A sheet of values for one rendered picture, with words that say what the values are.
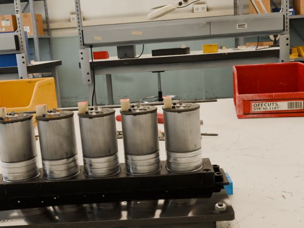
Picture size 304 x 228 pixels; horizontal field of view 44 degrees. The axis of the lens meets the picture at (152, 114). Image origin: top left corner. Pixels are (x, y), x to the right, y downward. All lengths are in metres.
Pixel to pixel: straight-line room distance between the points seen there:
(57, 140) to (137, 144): 0.05
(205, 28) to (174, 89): 2.24
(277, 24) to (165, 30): 0.70
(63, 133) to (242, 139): 0.21
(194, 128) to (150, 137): 0.03
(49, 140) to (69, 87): 4.59
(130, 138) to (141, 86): 4.41
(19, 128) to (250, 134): 0.25
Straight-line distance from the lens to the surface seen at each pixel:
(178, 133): 0.24
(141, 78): 4.63
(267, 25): 2.51
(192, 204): 0.22
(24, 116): 0.26
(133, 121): 0.24
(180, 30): 2.46
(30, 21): 4.49
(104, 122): 0.24
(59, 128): 0.25
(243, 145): 0.37
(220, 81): 4.63
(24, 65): 2.71
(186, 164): 0.24
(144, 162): 0.24
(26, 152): 0.26
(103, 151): 0.24
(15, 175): 0.26
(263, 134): 0.42
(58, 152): 0.25
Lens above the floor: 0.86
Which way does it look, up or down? 11 degrees down
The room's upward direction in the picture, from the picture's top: 4 degrees counter-clockwise
